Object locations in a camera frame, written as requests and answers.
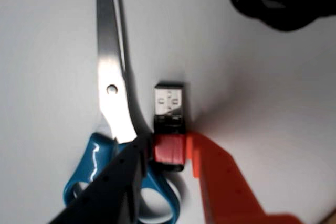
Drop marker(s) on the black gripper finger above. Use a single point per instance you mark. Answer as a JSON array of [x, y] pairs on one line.
[[113, 195]]

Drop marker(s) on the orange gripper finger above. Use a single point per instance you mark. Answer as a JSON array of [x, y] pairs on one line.
[[225, 190]]

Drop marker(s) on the red and black usb stick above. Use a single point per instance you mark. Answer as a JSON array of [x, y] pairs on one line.
[[168, 148]]

